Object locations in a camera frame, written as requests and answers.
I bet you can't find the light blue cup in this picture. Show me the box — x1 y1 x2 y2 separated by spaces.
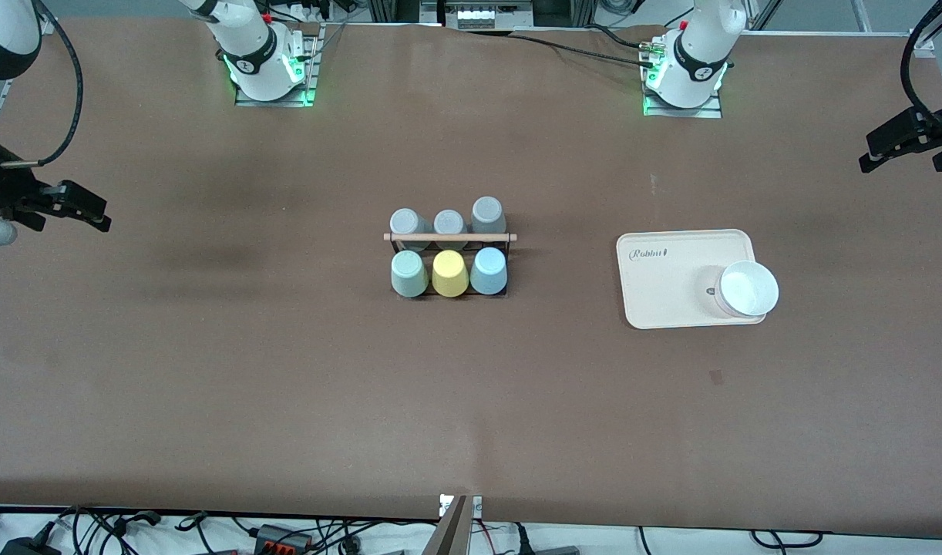
469 247 510 297

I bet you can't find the grey camera stand pole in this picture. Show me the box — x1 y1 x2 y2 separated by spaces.
421 495 469 555

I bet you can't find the black orange power adapter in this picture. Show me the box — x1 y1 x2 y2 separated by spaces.
254 524 315 555

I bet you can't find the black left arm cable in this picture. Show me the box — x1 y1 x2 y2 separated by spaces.
900 0 942 128

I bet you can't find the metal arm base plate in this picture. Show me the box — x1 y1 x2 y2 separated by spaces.
234 23 323 108
641 35 725 119

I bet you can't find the white bowl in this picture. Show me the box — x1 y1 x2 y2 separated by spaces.
713 261 780 319

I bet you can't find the cream plastic tray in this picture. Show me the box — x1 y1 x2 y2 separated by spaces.
616 229 769 331

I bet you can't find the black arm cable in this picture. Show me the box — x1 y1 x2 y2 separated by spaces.
900 0 942 128
0 0 85 169

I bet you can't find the yellow cup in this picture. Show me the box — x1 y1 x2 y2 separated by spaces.
430 251 470 299

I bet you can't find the aluminium frame rail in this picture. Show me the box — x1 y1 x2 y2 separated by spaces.
909 0 942 56
0 14 58 124

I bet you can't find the grey cup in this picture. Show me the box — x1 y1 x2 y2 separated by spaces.
470 197 508 249
389 208 434 252
433 210 469 252

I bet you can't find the black floor cable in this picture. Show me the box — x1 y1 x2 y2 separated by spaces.
751 530 824 550

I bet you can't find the black table cable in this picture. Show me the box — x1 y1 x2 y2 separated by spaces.
508 25 660 69

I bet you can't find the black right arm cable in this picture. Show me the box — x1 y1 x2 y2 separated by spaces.
0 0 85 169

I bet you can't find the mint green cup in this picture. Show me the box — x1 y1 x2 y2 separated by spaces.
391 251 431 299

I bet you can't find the black wire cup rack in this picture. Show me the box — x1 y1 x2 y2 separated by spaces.
383 231 518 300

